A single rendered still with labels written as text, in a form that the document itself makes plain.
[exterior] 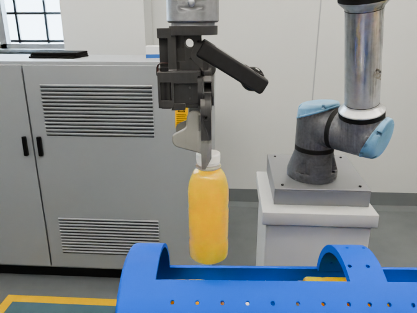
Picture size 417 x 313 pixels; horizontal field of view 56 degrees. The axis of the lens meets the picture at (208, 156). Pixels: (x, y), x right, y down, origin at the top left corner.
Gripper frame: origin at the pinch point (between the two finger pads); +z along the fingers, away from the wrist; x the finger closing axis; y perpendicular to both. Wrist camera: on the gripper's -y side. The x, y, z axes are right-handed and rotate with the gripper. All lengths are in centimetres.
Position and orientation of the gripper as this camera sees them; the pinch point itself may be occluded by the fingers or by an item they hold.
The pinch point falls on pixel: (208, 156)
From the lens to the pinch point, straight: 62.7
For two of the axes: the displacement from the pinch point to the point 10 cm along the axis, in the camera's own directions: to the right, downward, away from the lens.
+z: 0.1, 9.5, 3.2
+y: -10.0, 0.0, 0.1
